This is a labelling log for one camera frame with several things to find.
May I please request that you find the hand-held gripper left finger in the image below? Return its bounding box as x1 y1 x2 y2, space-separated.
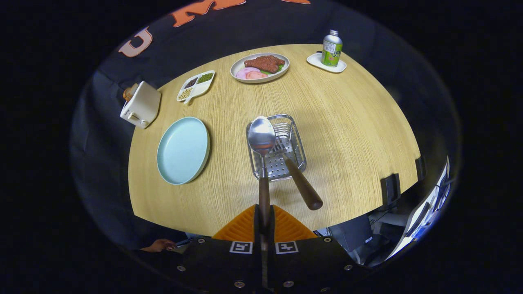
170 204 262 293

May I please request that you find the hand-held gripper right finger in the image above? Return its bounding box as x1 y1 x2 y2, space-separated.
268 204 360 293

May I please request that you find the wooden handled fork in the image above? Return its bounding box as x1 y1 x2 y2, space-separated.
272 139 324 211

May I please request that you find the wooden handled spoon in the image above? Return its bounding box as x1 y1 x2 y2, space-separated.
248 116 277 252

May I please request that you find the dark grey case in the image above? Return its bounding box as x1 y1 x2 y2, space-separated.
327 215 373 252

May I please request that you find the perforated metal basket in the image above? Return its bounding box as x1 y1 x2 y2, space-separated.
246 114 307 182

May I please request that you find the black table clamp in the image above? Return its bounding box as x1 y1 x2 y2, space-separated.
415 155 427 181
381 174 401 206

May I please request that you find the light blue round plate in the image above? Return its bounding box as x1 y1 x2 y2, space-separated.
156 117 211 185

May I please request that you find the computer monitor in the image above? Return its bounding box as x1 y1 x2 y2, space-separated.
386 157 451 260

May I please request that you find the white divided snack dish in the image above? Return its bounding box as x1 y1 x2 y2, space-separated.
177 70 216 105

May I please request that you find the white toaster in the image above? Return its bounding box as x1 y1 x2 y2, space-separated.
120 81 162 129

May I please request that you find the pale pink ham slice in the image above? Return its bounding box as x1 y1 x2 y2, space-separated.
236 67 262 79

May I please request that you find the round beige dinner plate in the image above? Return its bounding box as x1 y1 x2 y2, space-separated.
230 53 290 84

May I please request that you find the brown grilled steak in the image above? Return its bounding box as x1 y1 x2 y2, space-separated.
244 55 286 74

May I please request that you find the white coaster tray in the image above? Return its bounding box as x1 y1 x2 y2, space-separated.
307 52 347 74

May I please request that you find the green drink bottle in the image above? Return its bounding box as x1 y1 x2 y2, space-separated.
321 29 343 67

